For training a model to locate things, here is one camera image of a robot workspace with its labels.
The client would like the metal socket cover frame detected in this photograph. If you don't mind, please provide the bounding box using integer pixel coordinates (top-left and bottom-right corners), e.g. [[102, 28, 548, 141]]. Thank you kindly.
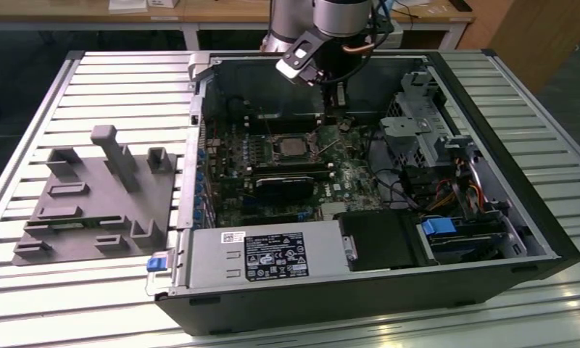
[[304, 127, 321, 153]]

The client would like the thin wire locking lever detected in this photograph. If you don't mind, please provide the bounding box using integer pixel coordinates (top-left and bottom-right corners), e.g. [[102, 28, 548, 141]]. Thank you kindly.
[[318, 135, 342, 154]]

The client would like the silver CPU plate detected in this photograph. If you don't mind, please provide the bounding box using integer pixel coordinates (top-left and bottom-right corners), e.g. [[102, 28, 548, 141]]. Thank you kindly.
[[275, 136, 310, 157]]

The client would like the CPU socket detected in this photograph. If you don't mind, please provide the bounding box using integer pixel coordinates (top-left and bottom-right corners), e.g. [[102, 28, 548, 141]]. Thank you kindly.
[[269, 133, 317, 165]]

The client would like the black drive bay cover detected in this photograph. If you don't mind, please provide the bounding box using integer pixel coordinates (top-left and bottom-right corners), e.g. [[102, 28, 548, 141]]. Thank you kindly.
[[336, 210, 424, 273]]

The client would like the metal drive cage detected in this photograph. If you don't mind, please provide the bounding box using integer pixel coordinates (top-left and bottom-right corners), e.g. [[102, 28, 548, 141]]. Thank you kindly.
[[378, 70, 480, 170]]

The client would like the green motherboard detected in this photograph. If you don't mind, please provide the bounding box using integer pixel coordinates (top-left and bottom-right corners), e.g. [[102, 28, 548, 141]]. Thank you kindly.
[[202, 115, 386, 228]]

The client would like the black graphics card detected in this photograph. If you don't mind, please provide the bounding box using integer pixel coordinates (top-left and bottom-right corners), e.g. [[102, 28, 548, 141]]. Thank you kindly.
[[250, 174, 316, 214]]

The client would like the silver chipset heatsink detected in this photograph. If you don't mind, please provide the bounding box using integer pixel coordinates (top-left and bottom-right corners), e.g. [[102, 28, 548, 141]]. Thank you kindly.
[[321, 202, 346, 218]]

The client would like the wooden cabinet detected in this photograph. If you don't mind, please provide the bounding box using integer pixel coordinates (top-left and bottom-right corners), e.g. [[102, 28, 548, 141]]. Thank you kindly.
[[456, 0, 580, 94]]

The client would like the blue disk carrier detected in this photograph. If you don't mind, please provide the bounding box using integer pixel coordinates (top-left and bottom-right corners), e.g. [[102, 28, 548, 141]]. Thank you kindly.
[[422, 216, 458, 239]]

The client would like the wooden desk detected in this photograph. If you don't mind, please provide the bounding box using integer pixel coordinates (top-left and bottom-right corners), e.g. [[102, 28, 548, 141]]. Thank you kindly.
[[0, 0, 477, 51]]

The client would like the silver power supply unit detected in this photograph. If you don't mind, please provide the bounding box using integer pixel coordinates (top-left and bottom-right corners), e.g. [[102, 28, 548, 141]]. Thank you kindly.
[[170, 219, 353, 291]]

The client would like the metal disk bay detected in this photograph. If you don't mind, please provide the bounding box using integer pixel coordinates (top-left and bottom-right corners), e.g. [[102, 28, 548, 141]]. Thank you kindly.
[[414, 210, 530, 268]]

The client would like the grey plastic parts rack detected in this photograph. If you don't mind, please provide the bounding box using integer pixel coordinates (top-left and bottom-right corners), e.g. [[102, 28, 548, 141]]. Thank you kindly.
[[9, 124, 183, 268]]

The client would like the blue power supply latch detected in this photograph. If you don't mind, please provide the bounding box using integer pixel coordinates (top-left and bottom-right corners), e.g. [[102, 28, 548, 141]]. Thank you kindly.
[[143, 251, 169, 273]]

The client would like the black open PC case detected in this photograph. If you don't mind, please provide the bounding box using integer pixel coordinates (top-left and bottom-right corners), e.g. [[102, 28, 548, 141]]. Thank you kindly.
[[153, 49, 580, 336]]

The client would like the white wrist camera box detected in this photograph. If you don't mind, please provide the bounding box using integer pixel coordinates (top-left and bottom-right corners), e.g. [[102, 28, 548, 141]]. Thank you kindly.
[[275, 30, 330, 87]]

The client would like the black data cable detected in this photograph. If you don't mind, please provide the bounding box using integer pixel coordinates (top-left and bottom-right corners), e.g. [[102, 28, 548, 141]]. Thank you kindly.
[[370, 167, 422, 212]]

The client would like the yellow power wire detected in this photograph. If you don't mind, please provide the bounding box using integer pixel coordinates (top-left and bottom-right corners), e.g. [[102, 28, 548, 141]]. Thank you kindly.
[[426, 186, 465, 213]]

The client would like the coloured flat wire bundle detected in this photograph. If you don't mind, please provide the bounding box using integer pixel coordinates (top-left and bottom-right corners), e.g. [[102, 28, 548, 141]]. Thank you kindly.
[[462, 183, 486, 218]]

